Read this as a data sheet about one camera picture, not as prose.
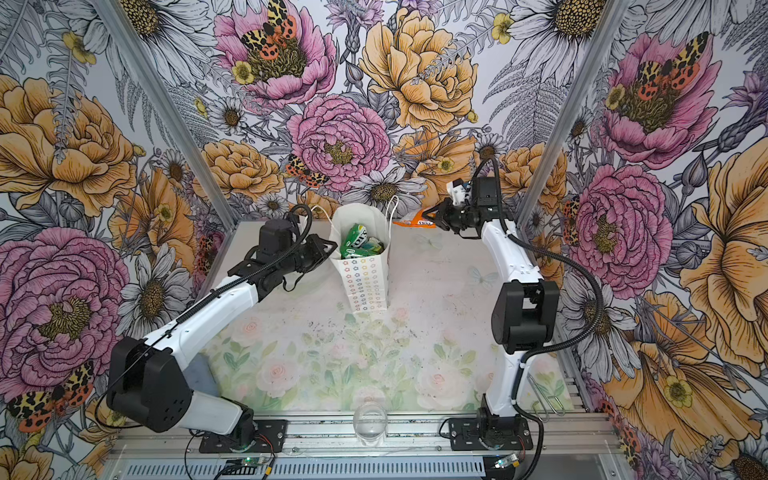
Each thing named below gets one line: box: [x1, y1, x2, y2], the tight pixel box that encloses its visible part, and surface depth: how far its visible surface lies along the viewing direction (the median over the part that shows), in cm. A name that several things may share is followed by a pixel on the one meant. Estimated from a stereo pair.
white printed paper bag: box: [329, 203, 390, 314], surface depth 87 cm
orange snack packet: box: [392, 209, 436, 228], surface depth 88 cm
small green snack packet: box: [340, 223, 384, 259], surface depth 91 cm
